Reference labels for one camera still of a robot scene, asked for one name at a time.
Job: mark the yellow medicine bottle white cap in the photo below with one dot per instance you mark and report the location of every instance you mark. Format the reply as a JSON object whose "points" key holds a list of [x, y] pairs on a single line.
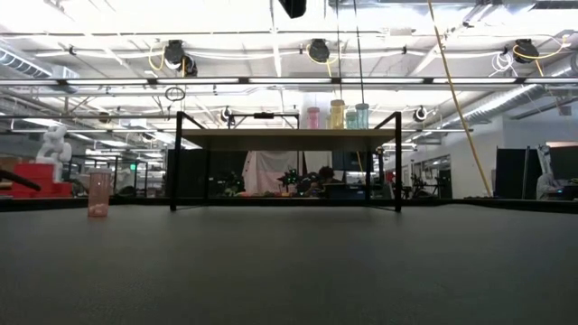
{"points": [[337, 115]]}

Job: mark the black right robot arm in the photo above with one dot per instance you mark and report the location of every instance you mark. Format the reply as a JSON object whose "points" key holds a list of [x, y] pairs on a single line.
{"points": [[293, 6]]}

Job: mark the black background robot arm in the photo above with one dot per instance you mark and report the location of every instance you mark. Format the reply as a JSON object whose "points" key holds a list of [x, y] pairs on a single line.
{"points": [[293, 178]]}

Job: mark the red medicine bottle white cap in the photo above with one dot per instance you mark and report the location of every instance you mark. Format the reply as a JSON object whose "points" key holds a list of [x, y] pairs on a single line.
{"points": [[99, 194]]}

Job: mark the white hanging cloth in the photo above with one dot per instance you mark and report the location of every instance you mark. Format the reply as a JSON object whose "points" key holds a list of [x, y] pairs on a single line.
{"points": [[266, 171]]}

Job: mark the long white light bar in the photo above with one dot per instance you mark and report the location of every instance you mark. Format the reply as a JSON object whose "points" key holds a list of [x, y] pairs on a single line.
{"points": [[289, 80]]}

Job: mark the black table mat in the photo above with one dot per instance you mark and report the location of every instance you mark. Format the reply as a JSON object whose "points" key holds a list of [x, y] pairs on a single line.
{"points": [[226, 271]]}

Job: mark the black partition panel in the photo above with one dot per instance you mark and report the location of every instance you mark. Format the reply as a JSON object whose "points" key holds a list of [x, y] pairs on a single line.
{"points": [[515, 173]]}

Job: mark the white robot figure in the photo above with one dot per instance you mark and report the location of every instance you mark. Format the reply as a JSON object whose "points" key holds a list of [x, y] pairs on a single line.
{"points": [[54, 144]]}

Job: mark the red box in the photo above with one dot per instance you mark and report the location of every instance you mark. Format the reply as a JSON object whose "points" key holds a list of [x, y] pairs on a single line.
{"points": [[31, 180]]}

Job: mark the dark computer monitor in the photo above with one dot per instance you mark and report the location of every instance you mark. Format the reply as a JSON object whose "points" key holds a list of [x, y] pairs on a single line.
{"points": [[564, 162]]}

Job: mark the black aluminium table frame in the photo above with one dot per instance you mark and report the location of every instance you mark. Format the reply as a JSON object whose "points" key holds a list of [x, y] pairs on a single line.
{"points": [[451, 202]]}

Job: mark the silver ventilation duct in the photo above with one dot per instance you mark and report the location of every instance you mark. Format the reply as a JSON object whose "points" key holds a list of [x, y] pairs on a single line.
{"points": [[27, 65], [519, 97]]}

